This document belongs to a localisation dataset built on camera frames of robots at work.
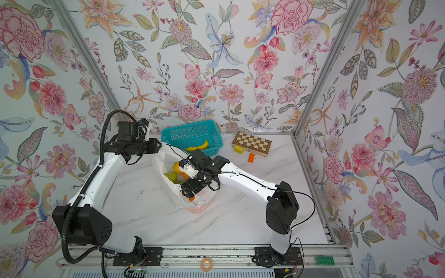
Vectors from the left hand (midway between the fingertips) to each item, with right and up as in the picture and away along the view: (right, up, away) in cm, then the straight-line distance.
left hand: (160, 143), depth 82 cm
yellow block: (+40, -3, +30) cm, 50 cm away
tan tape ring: (+21, -51, -9) cm, 56 cm away
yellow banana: (+15, -1, +31) cm, 35 cm away
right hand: (+15, -20, -4) cm, 25 cm away
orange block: (+47, -8, +25) cm, 54 cm away
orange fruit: (+15, -26, -2) cm, 30 cm away
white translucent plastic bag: (+1, -7, +2) cm, 7 cm away
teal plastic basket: (+10, +7, +36) cm, 38 cm away
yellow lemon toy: (+4, -13, +16) cm, 21 cm away
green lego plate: (+72, -49, -10) cm, 88 cm away
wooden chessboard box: (+51, 0, +31) cm, 60 cm away
